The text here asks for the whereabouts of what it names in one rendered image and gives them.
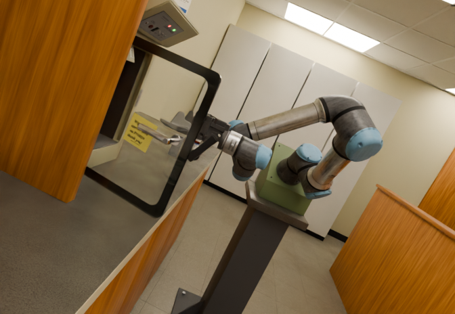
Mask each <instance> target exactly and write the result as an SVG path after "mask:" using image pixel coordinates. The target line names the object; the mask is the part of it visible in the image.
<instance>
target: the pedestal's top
mask: <svg viewBox="0 0 455 314"><path fill-rule="evenodd" d="M255 183H256V182H254V181H251V180H250V179H249V180H247V181H246V183H245V189H246V200H247V205H248V206H250V207H252V208H255V209H257V210H260V211H261V212H264V213H266V214H268V215H271V216H273V217H275V218H277V219H279V220H281V221H284V222H286V223H289V224H291V225H293V226H295V227H298V228H299V229H302V230H304V231H306V229H307V227H308V225H309V223H308V222H307V220H306V218H305V217H304V216H303V215H300V214H298V213H296V212H293V211H291V210H289V209H287V208H284V207H282V206H280V205H278V204H275V203H273V202H271V201H269V200H266V199H265V198H262V197H260V196H258V194H257V189H256V186H255Z"/></svg>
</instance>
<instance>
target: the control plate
mask: <svg viewBox="0 0 455 314"><path fill-rule="evenodd" d="M145 22H148V23H147V24H144V23H145ZM150 25H153V28H148V27H149V26H150ZM169 25H171V26H170V27H168V26H169ZM139 27H140V28H141V29H143V30H144V31H146V32H147V33H149V34H150V35H152V36H153V37H155V38H156V39H158V40H159V41H163V40H165V39H168V38H169V37H172V36H174V35H176V34H179V33H181V32H183V31H184V30H183V29H182V28H181V27H180V26H179V25H178V24H177V23H176V22H175V21H174V20H173V19H172V18H171V17H170V16H169V15H168V14H167V13H166V12H165V11H162V12H160V13H157V14H155V15H153V16H150V17H149V18H146V19H144V20H142V21H141V22H140V24H139ZM157 27H159V28H160V29H158V30H156V31H154V32H152V31H151V30H152V29H154V28H157ZM173 29H175V30H174V31H173ZM158 31H160V34H159V32H158ZM162 33H163V36H162V35H161V34H162ZM164 35H166V37H164Z"/></svg>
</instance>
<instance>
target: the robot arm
mask: <svg viewBox="0 0 455 314"><path fill-rule="evenodd" d="M318 122H321V123H323V124H326V123H328V122H331V123H332V125H333V127H334V129H335V131H336V133H337V134H336V135H335V136H334V138H333V139H332V147H331V148H330V149H329V151H328V152H327V153H326V155H325V156H324V157H323V159H322V153H321V151H320V150H319V149H318V148H317V147H316V146H314V145H312V144H310V143H303V144H301V145H300V146H299V147H298V148H297V149H296V150H295V151H294V152H293V153H292V154H291V155H290V156H289V157H288V158H285V159H283V160H281V161H280V162H279V163H278V165H277V167H276V172H277V174H278V176H279V178H280V179H281V180H282V181H283V182H284V183H285V184H288V185H297V184H299V183H300V182H301V185H302V188H303V191H304V194H305V196H306V198H307V199H309V200H313V199H318V198H323V197H325V196H329V195H331V193H332V192H331V188H330V187H331V186H332V184H333V179H334V178H335V177H336V176H337V175H338V174H339V173H340V172H341V171H342V170H343V169H344V168H345V167H346V166H347V165H348V164H349V163H350V162H351V161H353V162H361V161H364V160H367V159H369V158H370V157H371V156H374V155H376V154H377V153H378V152H379V151H380V150H381V148H382V146H383V140H382V138H381V134H380V132H379V131H378V129H377V128H376V127H375V125H374V123H373V121H372V119H371V117H370V116H369V114H368V112H367V111H366V108H365V106H364V105H363V103H362V102H360V101H359V100H358V99H356V98H354V97H350V96H347V95H326V96H323V97H319V98H316V100H315V102H313V103H310V104H306V105H304V106H300V107H297V108H293V109H291V110H287V111H284V112H281V113H277V114H274V115H271V116H267V117H265V118H261V119H259V120H254V121H252V122H248V123H245V124H244V122H243V121H242V120H232V121H230V122H229V123H226V122H223V121H222V120H219V119H218V118H216V117H214V116H212V114H208V113H207V116H206V118H205V120H204V122H203V124H202V127H201V129H200V132H199V134H198V136H197V139H198V140H202V141H203V143H202V144H201V145H199V146H198V147H197V148H196V149H194V150H191V152H190V155H189V156H188V160H189V161H190V162H191V161H193V160H198V159H199V157H200V155H201V154H203V153H204V152H205V151H207V150H208V149H209V148H210V147H211V146H213V145H214V144H215V143H217V142H219V144H218V146H217V149H219V150H221V149H222V152H225V153H226V154H229V155H230V156H232V160H233V164H234V165H233V167H232V174H233V176H234V178H235V179H237V180H239V181H247V180H249V179H250V178H251V177H252V176H253V174H254V172H255V170H256V169H261V170H264V169H265V168H266V166H267V165H268V163H269V161H270V158H271V157H272V150H271V149H270V148H268V147H266V146H264V145H263V144H262V143H258V142H257V141H259V140H262V139H266V138H268V137H273V136H275V135H279V134H282V133H286V132H289V131H293V130H295V129H300V128H302V127H306V126H309V125H313V124H316V123H318ZM218 134H220V136H221V137H219V136H218Z"/></svg>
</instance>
